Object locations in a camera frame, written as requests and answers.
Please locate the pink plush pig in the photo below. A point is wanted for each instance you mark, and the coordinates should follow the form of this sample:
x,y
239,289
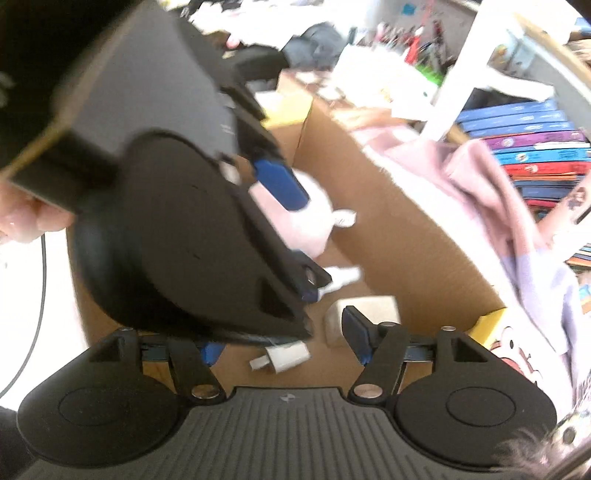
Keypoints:
x,y
314,226

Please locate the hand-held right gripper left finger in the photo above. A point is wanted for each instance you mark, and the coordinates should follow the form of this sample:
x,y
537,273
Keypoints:
x,y
210,354

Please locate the crumpled white bag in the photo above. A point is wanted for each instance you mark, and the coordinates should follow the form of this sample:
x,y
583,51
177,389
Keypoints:
x,y
378,83

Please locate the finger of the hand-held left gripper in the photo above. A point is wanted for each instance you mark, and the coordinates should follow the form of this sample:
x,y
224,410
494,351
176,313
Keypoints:
x,y
310,284
279,182

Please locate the row of blue books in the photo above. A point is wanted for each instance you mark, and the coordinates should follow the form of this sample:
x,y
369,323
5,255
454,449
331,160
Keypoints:
x,y
531,152

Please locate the yellow cardboard box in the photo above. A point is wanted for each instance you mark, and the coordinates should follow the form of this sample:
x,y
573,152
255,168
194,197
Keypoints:
x,y
406,240

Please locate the group of pens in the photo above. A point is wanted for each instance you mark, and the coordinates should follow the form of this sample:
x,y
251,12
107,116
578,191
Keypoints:
x,y
415,41

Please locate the cream white square box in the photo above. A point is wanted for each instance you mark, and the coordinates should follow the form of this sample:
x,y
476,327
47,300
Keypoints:
x,y
369,311

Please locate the person's left hand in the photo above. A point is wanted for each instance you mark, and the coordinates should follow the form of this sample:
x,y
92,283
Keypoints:
x,y
32,221

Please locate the small white charger plug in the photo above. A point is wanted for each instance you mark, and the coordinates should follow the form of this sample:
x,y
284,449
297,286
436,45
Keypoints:
x,y
288,357

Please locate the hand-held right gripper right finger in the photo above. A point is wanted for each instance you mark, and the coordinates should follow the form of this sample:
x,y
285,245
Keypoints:
x,y
355,332

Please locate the grey fluffy trim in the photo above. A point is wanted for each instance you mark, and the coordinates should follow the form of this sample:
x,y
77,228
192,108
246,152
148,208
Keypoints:
x,y
535,447

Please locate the purple cloth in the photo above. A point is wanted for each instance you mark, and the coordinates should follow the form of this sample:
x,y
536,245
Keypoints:
x,y
485,184

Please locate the white bookshelf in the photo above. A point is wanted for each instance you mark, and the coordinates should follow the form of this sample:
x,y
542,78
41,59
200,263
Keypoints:
x,y
461,83

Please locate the pile of clothes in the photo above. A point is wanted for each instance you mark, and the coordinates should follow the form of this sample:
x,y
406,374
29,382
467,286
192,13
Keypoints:
x,y
318,41

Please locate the small plastic bottle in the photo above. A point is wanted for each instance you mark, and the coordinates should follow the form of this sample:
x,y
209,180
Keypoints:
x,y
344,276

